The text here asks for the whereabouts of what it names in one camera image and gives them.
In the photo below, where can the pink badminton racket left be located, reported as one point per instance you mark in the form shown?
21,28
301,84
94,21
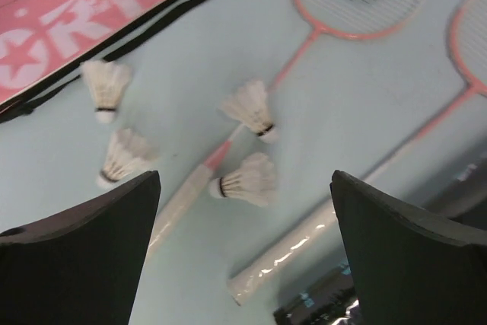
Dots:
346,19

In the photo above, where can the white shuttlecock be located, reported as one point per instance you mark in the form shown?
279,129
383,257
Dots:
253,182
249,106
107,82
127,153

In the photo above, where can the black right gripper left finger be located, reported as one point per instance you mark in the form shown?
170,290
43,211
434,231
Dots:
81,265

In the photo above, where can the black shuttlecock tube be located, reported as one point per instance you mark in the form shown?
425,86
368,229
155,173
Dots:
333,298

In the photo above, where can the pink badminton racket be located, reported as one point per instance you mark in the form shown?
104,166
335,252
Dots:
346,19
466,45

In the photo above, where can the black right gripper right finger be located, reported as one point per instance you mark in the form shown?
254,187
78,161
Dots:
409,265

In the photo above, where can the pink badminton racket right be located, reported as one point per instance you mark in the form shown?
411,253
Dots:
466,45

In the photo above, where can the pink racket bag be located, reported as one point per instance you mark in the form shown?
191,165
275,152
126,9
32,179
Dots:
43,42

